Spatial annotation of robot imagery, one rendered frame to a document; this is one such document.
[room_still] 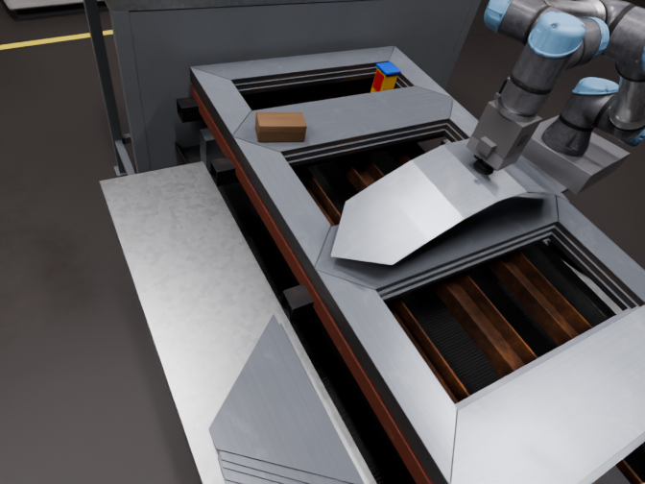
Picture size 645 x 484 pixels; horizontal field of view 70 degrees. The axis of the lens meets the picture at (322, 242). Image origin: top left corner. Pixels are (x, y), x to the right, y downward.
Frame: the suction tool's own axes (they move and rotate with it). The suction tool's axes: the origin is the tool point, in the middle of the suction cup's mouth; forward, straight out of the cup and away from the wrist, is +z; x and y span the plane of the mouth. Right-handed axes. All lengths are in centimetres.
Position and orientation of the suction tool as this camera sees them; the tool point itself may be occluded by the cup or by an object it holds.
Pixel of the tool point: (481, 172)
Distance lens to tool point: 103.4
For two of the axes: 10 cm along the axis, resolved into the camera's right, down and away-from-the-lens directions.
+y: 5.9, 6.7, -4.5
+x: 7.9, -3.7, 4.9
